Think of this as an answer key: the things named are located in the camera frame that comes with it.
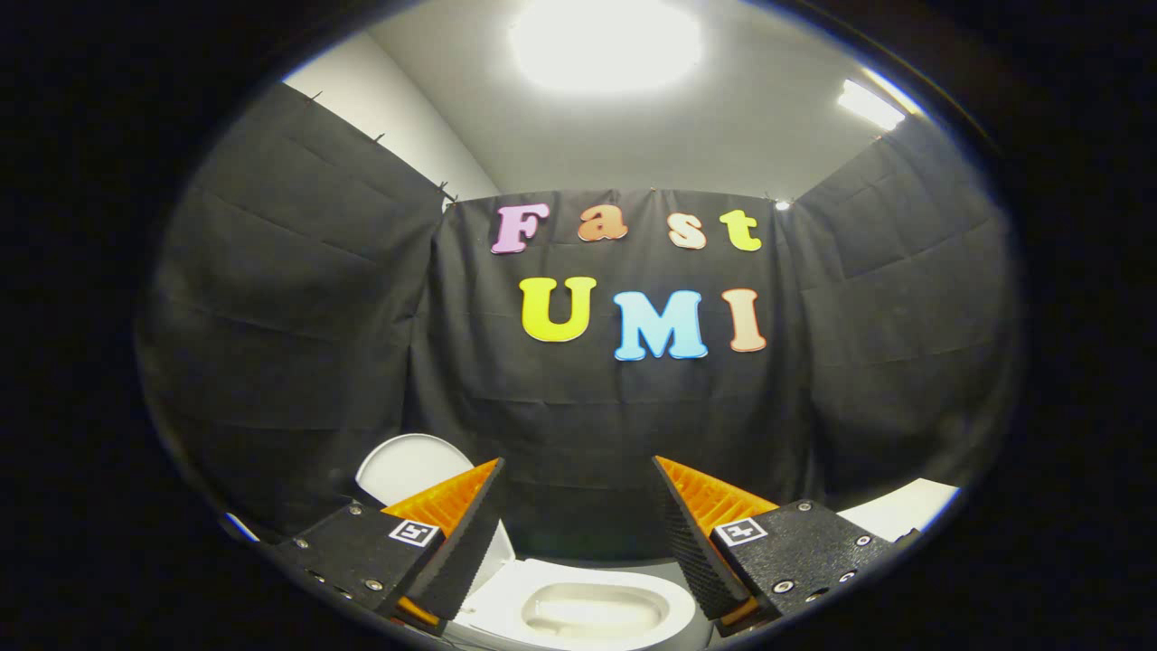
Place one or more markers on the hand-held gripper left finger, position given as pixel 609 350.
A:
pixel 465 542

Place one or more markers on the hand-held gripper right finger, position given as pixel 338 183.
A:
pixel 691 542

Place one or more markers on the white toilet lid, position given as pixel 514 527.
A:
pixel 407 470

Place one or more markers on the white toilet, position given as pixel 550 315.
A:
pixel 587 606

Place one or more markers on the black backdrop cloth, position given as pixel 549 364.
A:
pixel 587 425

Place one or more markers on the white drawer cabinet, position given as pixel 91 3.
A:
pixel 904 511

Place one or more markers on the long ceiling light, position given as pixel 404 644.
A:
pixel 870 104

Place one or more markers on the round ceiling light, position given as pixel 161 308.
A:
pixel 606 41

